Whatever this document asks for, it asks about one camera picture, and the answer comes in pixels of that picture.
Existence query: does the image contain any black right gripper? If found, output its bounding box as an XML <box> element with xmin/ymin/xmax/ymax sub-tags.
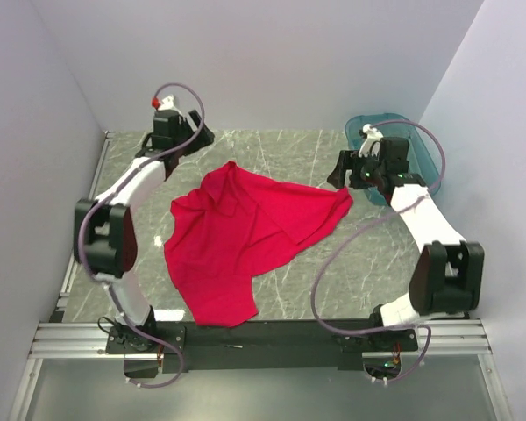
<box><xmin>326</xmin><ymin>150</ymin><xmax>386</xmax><ymax>190</ymax></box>

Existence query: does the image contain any teal plastic basket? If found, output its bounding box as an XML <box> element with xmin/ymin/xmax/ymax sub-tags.
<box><xmin>345</xmin><ymin>113</ymin><xmax>441</xmax><ymax>206</ymax></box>

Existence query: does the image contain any red t shirt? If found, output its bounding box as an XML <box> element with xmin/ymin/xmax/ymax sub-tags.
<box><xmin>164</xmin><ymin>161</ymin><xmax>353</xmax><ymax>327</ymax></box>

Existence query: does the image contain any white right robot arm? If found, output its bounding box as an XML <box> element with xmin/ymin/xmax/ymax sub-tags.
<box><xmin>327</xmin><ymin>137</ymin><xmax>485</xmax><ymax>350</ymax></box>

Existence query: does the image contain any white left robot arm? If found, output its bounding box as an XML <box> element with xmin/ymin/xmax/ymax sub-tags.
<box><xmin>74</xmin><ymin>108</ymin><xmax>215</xmax><ymax>353</ymax></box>

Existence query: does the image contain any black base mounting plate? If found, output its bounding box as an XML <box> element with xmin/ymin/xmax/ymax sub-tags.
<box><xmin>104</xmin><ymin>319</ymin><xmax>420</xmax><ymax>378</ymax></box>

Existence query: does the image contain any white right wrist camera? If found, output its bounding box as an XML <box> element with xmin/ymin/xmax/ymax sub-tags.
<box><xmin>358</xmin><ymin>124</ymin><xmax>383</xmax><ymax>158</ymax></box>

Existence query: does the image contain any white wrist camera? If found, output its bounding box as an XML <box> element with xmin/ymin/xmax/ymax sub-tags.
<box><xmin>358</xmin><ymin>124</ymin><xmax>383</xmax><ymax>158</ymax></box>
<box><xmin>151</xmin><ymin>95</ymin><xmax>185</xmax><ymax>118</ymax></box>

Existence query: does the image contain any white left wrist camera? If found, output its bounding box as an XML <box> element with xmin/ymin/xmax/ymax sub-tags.
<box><xmin>151</xmin><ymin>95</ymin><xmax>185</xmax><ymax>118</ymax></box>

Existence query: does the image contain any aluminium frame rail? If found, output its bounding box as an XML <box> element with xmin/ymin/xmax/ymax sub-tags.
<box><xmin>28</xmin><ymin>319</ymin><xmax>492</xmax><ymax>360</ymax></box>

